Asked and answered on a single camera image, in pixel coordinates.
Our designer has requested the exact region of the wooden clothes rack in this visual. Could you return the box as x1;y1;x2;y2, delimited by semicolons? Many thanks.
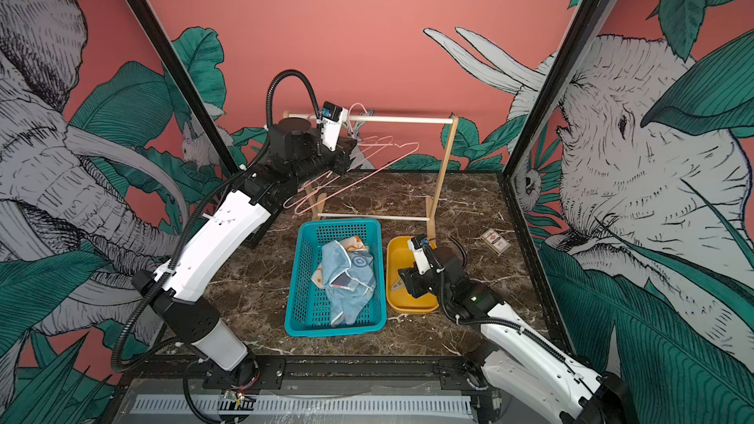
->
294;115;459;241

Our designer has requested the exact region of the pink wire hanger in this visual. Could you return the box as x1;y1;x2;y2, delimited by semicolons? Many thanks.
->
284;135;394;216

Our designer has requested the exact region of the teal plastic basket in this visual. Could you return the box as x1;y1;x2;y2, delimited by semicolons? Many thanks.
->
285;218;387;338

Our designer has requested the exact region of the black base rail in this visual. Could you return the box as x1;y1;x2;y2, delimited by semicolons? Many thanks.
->
124;355;486;391

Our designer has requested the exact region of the white orange lion towel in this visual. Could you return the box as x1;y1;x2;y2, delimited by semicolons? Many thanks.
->
311;236;376;291

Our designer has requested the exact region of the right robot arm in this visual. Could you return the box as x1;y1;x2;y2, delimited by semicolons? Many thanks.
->
399;237;639;423

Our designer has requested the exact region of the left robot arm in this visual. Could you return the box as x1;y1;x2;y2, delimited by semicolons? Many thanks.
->
111;69;357;389

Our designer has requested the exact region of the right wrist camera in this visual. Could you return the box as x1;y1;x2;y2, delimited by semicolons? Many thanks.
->
408;236;431;275

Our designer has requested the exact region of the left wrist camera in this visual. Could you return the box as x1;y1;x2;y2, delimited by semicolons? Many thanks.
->
318;101;348;151

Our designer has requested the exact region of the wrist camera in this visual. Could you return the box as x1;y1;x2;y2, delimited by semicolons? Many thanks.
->
408;236;431;275
318;101;348;151

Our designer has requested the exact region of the small card box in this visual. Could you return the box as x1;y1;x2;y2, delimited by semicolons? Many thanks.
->
481;229;511;255

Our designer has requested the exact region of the yellow plastic tray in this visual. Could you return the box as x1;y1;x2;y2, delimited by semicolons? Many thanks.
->
385;236;441;314

